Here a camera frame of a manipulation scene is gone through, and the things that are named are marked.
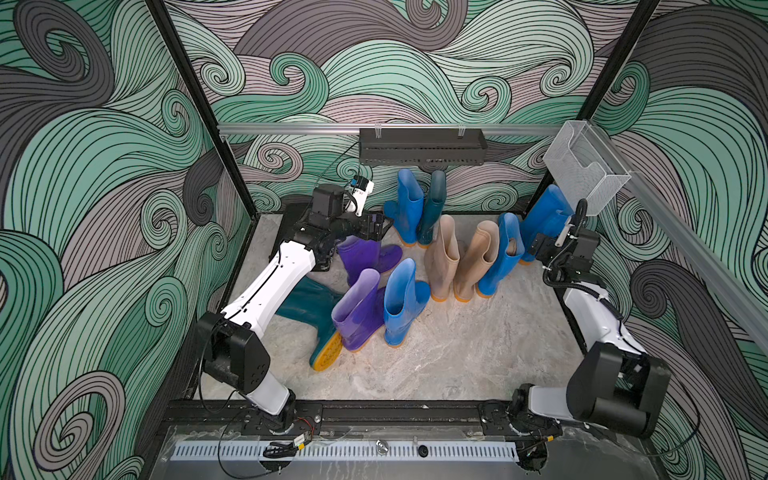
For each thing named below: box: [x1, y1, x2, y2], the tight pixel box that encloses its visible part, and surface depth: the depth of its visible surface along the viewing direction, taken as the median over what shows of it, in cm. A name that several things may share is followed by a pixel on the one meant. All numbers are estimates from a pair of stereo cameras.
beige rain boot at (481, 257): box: [453, 220, 500, 302], surface depth 81 cm
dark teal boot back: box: [417, 170, 447, 249], surface depth 99 cm
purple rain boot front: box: [332, 269, 385, 352], surface depth 72 cm
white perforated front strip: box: [170, 441, 519, 462], surface depth 71 cm
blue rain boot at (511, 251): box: [477, 212, 525, 298], surface depth 83 cm
